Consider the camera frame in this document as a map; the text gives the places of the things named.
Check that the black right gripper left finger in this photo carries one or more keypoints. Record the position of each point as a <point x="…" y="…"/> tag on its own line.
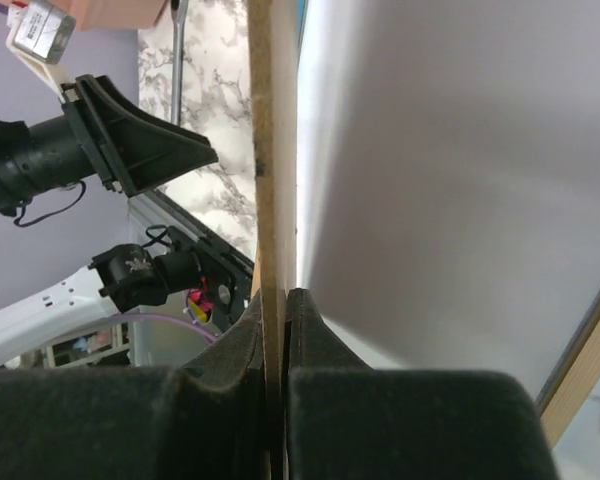
<point x="203" y="420"/>

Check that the printed photo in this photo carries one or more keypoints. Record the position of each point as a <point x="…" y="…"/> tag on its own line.
<point x="449" y="157"/>

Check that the brown cardboard backing board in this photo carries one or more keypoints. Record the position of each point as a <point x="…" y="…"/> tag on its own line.
<point x="273" y="49"/>

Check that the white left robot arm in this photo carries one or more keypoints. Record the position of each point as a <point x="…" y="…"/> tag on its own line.
<point x="117" y="281"/>

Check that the blue wooden picture frame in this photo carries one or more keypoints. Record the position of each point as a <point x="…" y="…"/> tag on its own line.
<point x="573" y="378"/>

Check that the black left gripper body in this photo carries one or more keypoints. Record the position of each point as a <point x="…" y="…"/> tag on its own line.
<point x="44" y="157"/>

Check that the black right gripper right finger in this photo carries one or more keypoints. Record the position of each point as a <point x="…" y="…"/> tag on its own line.
<point x="346" y="420"/>

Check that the translucent orange plastic box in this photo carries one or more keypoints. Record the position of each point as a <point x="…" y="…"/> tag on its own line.
<point x="116" y="14"/>

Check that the silver ratchet wrench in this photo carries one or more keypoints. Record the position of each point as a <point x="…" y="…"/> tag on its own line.
<point x="178" y="9"/>

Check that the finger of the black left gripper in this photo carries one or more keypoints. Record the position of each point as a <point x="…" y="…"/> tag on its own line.
<point x="130" y="149"/>

